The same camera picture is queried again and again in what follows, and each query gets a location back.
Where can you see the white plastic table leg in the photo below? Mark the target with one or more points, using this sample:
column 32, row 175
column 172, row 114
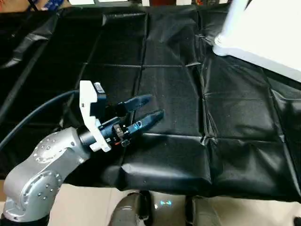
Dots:
column 235, row 19

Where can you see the white plastic table top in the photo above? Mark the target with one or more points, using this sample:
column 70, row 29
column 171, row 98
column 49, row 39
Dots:
column 273, row 33

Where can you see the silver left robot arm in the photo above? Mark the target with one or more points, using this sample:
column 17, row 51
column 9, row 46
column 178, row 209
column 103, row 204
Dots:
column 42, row 174

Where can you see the black work mat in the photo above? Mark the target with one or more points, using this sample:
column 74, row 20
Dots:
column 188, row 117

